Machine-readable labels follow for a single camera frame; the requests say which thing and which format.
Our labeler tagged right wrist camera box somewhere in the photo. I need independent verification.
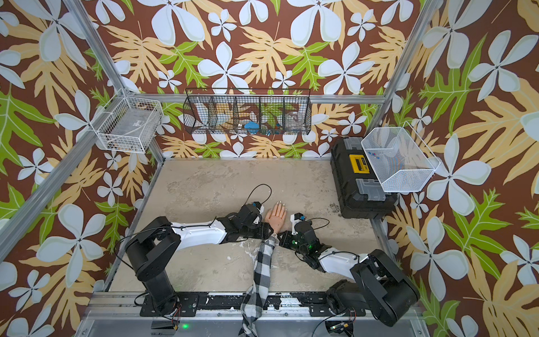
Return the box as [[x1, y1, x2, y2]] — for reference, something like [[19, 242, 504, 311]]
[[290, 213, 306, 235]]

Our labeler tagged aluminium frame post back left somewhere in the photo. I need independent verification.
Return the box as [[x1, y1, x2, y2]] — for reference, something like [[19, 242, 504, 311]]
[[62, 0, 166, 163]]

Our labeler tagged aluminium frame post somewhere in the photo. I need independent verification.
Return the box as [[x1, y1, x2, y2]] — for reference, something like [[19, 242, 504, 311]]
[[366, 0, 444, 133], [62, 0, 166, 163]]

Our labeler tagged aluminium frame rail back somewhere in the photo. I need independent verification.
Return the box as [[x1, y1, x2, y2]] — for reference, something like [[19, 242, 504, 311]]
[[125, 92, 386, 105]]

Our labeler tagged mannequin hand with long nails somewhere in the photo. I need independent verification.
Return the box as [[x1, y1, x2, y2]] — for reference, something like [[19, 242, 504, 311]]
[[265, 202, 287, 234]]

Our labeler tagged black wire basket with compartments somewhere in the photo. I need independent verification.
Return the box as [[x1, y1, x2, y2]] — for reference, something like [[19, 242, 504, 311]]
[[182, 88, 312, 136]]

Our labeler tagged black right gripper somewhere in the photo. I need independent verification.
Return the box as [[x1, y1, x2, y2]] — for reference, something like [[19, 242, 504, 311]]
[[274, 229, 309, 256]]

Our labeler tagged black yellow tool case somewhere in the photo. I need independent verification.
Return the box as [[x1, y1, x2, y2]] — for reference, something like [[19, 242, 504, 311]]
[[331, 137, 399, 220]]

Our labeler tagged aluminium frame beam left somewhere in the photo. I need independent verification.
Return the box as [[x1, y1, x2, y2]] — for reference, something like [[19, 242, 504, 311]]
[[0, 100, 123, 264]]

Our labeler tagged white mesh basket right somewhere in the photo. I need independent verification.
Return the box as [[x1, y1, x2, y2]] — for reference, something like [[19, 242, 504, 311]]
[[362, 122, 442, 194]]

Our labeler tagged white wire basket left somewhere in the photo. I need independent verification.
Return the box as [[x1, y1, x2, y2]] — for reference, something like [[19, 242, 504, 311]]
[[91, 89, 164, 154]]

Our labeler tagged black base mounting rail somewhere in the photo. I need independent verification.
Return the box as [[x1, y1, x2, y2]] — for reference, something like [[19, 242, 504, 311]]
[[133, 291, 349, 319]]

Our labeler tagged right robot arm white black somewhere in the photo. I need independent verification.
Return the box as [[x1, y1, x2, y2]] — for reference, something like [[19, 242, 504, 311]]
[[277, 213, 421, 327]]

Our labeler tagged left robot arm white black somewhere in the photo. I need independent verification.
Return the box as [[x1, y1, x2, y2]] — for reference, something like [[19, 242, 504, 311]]
[[125, 202, 273, 318]]

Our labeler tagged checkered black white sleeve forearm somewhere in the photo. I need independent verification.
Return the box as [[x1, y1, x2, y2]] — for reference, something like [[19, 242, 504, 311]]
[[239, 236, 278, 336]]

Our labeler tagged aluminium frame post back right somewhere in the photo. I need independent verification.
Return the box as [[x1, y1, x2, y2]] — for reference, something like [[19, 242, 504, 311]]
[[366, 0, 444, 133]]

